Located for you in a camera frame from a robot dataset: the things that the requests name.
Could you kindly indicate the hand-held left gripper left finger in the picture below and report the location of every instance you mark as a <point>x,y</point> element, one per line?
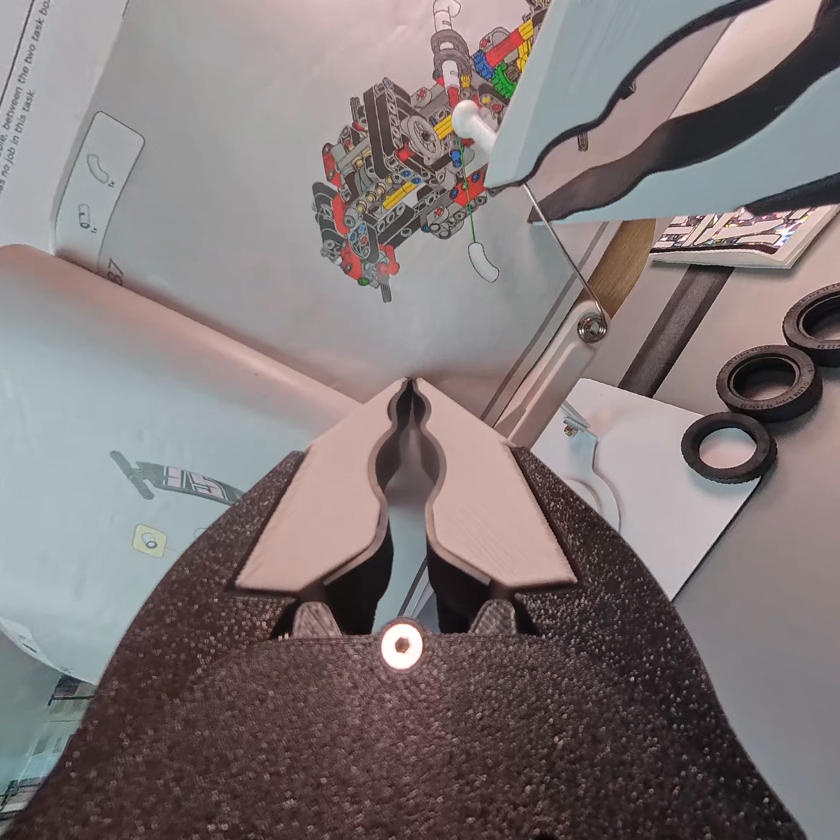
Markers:
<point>315,518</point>

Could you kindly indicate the black and white sticker sheet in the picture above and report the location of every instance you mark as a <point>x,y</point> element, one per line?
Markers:
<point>735,236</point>

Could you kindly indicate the white book stand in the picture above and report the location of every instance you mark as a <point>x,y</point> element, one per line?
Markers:
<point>656,472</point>

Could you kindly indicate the brick model instruction booklet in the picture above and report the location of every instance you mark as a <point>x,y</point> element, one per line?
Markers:
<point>229,197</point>

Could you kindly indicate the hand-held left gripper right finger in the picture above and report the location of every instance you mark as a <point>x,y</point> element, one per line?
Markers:
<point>499,518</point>

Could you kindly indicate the printed white paper sheet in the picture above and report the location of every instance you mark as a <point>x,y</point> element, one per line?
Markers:
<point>39,79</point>

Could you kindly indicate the grey desk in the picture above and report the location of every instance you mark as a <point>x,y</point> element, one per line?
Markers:
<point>774,623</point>

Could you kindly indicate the black rubber toy tyre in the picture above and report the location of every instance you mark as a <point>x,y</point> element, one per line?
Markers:
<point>797,334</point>
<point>735,394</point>
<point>695,453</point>

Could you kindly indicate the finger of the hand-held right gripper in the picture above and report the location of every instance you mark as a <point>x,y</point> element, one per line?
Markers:
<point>571,79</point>
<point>656,207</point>

